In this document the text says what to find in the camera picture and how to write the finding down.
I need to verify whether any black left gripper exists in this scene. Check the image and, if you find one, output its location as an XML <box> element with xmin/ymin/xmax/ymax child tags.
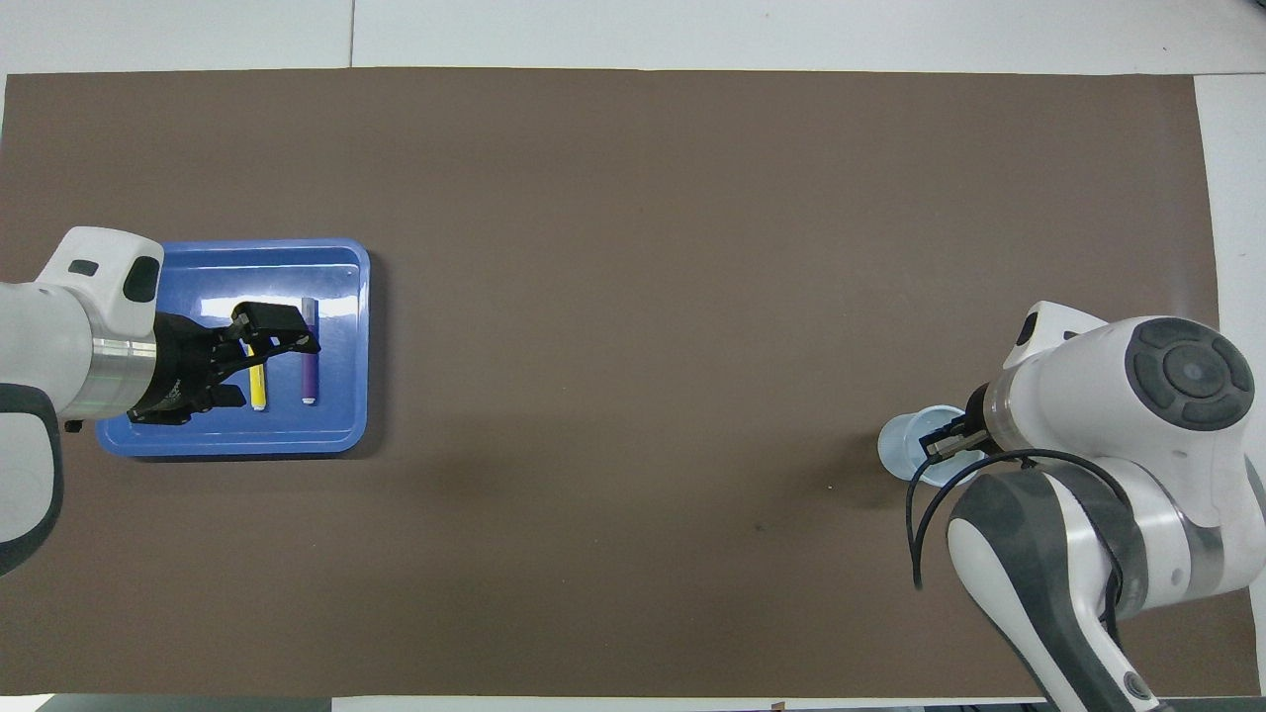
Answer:
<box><xmin>126</xmin><ymin>301</ymin><xmax>323</xmax><ymax>427</ymax></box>

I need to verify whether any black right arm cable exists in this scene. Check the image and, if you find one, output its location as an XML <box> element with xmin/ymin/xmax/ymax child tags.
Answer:
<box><xmin>907</xmin><ymin>449</ymin><xmax>1140</xmax><ymax>646</ymax></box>

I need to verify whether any brown table mat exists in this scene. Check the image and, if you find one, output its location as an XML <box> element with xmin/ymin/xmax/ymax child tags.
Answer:
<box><xmin>0</xmin><ymin>67</ymin><xmax>1262</xmax><ymax>698</ymax></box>

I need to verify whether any blue plastic tray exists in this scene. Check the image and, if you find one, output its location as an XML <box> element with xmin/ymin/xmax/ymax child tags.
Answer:
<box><xmin>96</xmin><ymin>237</ymin><xmax>372</xmax><ymax>458</ymax></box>

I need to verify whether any translucent plastic cup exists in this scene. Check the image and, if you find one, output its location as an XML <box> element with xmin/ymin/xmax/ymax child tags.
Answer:
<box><xmin>876</xmin><ymin>404</ymin><xmax>990</xmax><ymax>487</ymax></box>

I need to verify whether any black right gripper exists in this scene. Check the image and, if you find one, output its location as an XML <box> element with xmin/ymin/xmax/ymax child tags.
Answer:
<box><xmin>922</xmin><ymin>380</ymin><xmax>1001</xmax><ymax>463</ymax></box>

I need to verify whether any purple marker pen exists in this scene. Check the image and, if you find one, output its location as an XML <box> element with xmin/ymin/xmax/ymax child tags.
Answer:
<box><xmin>300</xmin><ymin>297</ymin><xmax>320</xmax><ymax>406</ymax></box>

